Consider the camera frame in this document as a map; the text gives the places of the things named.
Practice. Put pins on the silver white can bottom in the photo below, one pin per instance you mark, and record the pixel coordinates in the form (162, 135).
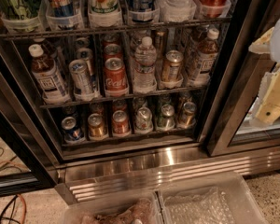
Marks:
(143, 120)

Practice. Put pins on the clear bin with bubble wrap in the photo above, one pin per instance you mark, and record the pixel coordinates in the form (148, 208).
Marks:
(214, 199)

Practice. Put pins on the green soda can front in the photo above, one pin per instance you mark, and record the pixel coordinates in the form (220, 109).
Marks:
(166, 117)

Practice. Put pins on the gold can bottom right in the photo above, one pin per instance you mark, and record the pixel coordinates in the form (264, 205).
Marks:
(186, 117)

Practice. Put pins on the gold can middle shelf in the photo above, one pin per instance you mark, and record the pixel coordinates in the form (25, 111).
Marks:
(171, 69)

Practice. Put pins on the Red Bull can top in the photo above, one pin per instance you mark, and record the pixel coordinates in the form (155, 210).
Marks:
(65, 11)

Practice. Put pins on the red can bottom front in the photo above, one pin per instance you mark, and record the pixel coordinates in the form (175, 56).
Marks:
(120, 123)

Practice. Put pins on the green can top shelf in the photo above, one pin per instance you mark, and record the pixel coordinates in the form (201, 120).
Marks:
(22, 16)

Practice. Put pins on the fridge right glass door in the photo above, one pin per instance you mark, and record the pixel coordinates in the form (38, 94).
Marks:
(236, 79)

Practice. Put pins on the red Coca-Cola can front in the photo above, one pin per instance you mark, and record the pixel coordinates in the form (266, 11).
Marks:
(116, 82)

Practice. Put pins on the clear bin left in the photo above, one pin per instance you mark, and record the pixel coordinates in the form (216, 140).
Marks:
(126, 207)

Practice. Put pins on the water bottle top shelf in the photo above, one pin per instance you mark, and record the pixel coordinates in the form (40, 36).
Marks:
(176, 10)

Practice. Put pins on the tea bottle right front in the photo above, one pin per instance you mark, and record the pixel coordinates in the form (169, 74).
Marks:
(203, 59)

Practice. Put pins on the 7Up can top shelf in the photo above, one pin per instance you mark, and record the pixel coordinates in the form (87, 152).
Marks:
(103, 13)

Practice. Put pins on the tea bottle left front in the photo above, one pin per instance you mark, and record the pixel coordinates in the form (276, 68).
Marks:
(48, 76)

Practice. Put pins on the tea bottle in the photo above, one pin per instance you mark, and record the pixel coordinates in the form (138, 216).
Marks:
(203, 59)
(48, 76)

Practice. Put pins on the gold can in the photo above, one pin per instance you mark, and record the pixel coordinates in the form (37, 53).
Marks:
(97, 127)
(186, 117)

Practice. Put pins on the clear water bottle front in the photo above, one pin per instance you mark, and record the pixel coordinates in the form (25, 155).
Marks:
(145, 57)

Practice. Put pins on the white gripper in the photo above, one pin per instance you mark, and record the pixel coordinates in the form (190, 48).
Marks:
(267, 107)

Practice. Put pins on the blue Pepsi can front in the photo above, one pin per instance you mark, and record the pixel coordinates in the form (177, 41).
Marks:
(72, 132)

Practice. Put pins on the fridge left glass door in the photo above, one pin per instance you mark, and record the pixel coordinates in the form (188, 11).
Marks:
(16, 135)

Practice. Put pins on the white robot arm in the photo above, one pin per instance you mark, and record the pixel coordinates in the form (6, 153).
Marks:
(269, 43)

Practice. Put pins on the gold can bottom left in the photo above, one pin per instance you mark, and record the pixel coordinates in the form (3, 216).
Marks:
(97, 127)

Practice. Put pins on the fridge glass door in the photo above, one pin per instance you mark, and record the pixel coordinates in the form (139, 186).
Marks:
(236, 79)
(16, 135)

